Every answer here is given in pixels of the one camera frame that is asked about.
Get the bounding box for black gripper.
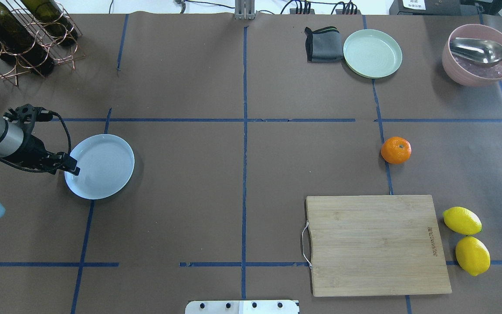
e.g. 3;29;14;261
3;104;80;176

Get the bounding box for light blue plate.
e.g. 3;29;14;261
64;134;135;200

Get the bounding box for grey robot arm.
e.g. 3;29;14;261
0;104;80;176

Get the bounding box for light green plate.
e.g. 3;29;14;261
343;29;403;79

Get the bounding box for lower dark wine bottle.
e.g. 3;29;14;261
21;0;78;47

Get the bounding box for dark wine bottle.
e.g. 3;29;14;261
0;2;54;77
21;0;78;47

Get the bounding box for upper dark wine bottle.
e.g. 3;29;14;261
0;2;54;77

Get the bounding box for black power strip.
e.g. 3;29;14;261
280;0;361;15

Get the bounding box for folded grey cloth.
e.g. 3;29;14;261
305;26;344;63

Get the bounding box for wooden cutting board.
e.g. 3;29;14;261
305;195;452;297

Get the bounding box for orange mandarin fruit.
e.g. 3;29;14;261
380;137;412;164

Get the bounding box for lower yellow lemon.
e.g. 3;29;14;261
443;206;482;236

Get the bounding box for yellow lemon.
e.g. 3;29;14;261
443;206;482;236
455;236;491;276

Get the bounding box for pink bowl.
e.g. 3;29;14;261
441;24;502;87

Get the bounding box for upper yellow lemon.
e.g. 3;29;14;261
455;236;491;276

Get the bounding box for metal scoop spoon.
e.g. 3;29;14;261
449;38;502;67

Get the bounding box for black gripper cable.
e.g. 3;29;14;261
0;110;72;174

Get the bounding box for copper wire bottle rack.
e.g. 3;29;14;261
0;0;86;85

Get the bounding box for grey metal camera post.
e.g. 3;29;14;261
234;0;257;20

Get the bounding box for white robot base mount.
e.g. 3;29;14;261
185;300;300;314

